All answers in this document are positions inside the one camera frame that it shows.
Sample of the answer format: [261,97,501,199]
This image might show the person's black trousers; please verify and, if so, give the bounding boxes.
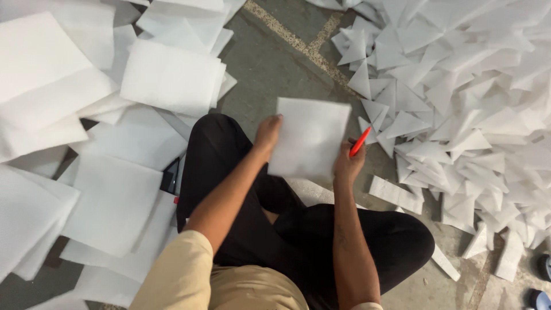
[176,114,435,310]

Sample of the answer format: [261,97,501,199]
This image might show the person's right hand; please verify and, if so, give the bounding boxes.
[333,139,367,183]

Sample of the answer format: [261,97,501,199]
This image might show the long white foam strip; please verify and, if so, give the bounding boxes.
[368,175,425,215]

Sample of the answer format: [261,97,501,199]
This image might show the black smartphone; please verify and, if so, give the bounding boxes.
[160,157,181,195]

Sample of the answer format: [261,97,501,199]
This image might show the red utility knife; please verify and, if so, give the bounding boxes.
[349,126,372,158]

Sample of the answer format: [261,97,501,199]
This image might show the short white foam strip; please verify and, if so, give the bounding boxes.
[431,244,461,282]

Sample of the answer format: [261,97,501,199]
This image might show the heap of white foam sheets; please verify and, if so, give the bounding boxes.
[0,0,247,310]

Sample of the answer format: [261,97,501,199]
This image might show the white square foam sheet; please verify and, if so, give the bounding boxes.
[268,97,352,181]

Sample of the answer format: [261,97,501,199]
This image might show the heap of white foam triangles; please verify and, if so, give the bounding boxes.
[306,0,551,282]

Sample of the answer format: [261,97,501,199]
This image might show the person's left hand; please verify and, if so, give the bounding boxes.
[253,114,284,152]

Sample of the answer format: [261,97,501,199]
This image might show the white foam under leg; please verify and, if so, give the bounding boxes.
[285,177,366,210]

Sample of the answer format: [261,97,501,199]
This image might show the person's beige shirt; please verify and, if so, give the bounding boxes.
[129,230,384,310]

